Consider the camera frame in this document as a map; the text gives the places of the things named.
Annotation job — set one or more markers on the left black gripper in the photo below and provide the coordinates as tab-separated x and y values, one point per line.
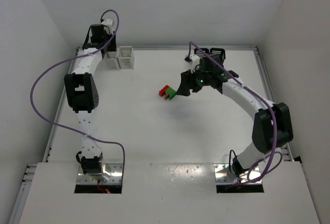
111	45

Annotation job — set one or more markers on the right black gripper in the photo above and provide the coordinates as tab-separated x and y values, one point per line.
194	79

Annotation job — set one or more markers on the red lego brick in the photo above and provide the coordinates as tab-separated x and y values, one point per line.
162	92

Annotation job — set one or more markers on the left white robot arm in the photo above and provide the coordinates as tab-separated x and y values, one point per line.
83	97

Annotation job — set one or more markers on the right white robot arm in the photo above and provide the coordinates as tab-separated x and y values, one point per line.
272	127

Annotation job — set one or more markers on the right white slotted container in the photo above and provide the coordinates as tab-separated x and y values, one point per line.
125	57

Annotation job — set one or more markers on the white slotted container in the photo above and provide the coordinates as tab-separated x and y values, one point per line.
125	57
111	60

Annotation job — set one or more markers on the left white slotted container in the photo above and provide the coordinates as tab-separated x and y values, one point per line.
111	60

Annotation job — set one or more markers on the left black slotted container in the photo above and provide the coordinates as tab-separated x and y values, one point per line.
199	52

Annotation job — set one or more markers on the black slotted container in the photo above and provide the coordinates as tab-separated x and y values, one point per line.
199	52
219	51

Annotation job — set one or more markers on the right black slotted container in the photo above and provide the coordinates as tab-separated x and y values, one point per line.
219	51

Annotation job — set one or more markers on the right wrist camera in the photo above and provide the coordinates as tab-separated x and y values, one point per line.
193	60

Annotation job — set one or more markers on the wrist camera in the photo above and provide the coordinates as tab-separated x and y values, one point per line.
109	23
193	60

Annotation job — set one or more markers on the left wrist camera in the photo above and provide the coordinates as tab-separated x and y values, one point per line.
109	23

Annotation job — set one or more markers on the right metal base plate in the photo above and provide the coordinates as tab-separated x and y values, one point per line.
224	177

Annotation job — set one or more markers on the metal base plate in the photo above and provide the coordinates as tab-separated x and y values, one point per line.
224	177
111	174

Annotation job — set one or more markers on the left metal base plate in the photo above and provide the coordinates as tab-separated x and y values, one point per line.
111	174

